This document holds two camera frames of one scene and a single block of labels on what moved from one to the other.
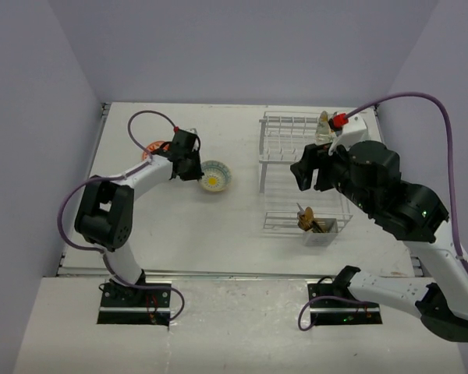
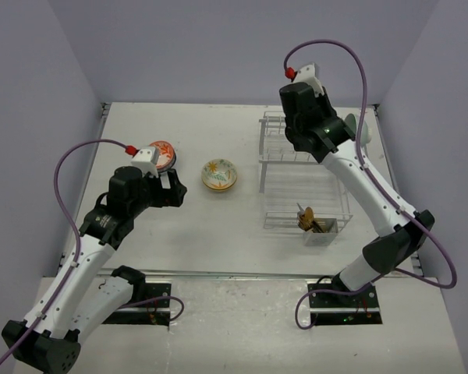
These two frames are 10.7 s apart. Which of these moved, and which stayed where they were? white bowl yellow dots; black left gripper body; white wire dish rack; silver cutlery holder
Moved: white bowl yellow dots; black left gripper body
Stayed: silver cutlery holder; white wire dish rack
